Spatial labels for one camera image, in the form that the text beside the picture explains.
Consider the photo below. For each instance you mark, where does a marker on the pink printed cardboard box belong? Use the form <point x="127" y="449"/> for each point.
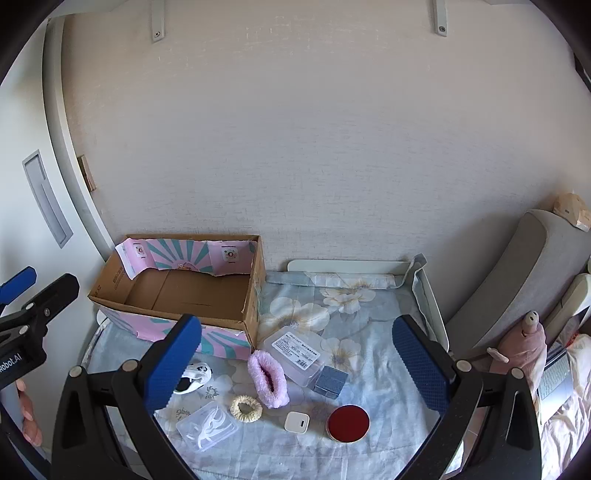
<point x="184" y="286"/>

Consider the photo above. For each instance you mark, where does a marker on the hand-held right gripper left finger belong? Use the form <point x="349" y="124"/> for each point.
<point x="173" y="364"/>

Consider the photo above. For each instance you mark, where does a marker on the round red tin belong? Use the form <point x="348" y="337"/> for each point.
<point x="348" y="423"/>

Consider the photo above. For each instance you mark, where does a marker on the white shelf bracket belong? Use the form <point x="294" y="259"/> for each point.
<point x="441" y="18"/>
<point x="158" y="23"/>

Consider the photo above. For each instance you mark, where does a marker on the white sliding door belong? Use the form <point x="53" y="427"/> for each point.
<point x="18" y="207"/>

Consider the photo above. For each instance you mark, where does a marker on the pink fluffy scrunchie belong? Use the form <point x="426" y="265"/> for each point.
<point x="268" y="378"/>

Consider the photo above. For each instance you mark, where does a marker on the tan plush toy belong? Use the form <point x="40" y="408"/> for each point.
<point x="570" y="207"/>

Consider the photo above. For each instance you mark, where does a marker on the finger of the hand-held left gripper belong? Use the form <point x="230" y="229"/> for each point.
<point x="18" y="284"/>
<point x="55" y="295"/>

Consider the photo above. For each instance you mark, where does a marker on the person's left hand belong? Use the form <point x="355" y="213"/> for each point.
<point x="30" y="415"/>

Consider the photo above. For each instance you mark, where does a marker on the cream scrunchie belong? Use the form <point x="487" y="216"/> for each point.
<point x="236" y="412"/>

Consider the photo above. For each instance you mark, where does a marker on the floral bed sheet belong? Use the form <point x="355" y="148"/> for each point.
<point x="369" y="332"/>

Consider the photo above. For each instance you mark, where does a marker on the grey cushion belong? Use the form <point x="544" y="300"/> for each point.
<point x="521" y="277"/>

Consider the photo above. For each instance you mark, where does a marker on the small grey cube box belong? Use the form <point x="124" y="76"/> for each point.
<point x="330" y="381"/>

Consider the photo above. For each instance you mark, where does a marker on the pink plush toy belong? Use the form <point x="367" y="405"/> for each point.
<point x="526" y="350"/>

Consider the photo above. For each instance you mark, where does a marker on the clear labelled plastic box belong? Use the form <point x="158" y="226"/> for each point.
<point x="291" y="350"/>

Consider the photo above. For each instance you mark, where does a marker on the white panda hair clip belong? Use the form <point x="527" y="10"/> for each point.
<point x="198" y="371"/>

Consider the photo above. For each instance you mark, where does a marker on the white charger plug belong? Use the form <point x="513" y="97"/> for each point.
<point x="295" y="421"/>

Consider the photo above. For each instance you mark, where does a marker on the small wooden wall block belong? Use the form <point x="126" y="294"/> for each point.
<point x="87" y="173"/>

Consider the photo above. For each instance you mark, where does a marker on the pink bedding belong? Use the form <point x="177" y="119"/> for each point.
<point x="568" y="429"/>

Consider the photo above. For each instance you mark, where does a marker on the clear box of white hooks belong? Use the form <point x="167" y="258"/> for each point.
<point x="207" y="424"/>

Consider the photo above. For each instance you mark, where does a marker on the white door frame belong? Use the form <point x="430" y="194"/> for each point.
<point x="60" y="138"/>

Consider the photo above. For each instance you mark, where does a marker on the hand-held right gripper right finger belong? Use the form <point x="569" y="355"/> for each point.
<point x="418" y="364"/>

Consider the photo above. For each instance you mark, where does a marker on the grey laptop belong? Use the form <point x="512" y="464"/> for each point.
<point x="556" y="374"/>

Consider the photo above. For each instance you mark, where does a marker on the cream pillow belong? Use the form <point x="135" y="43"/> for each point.
<point x="577" y="295"/>

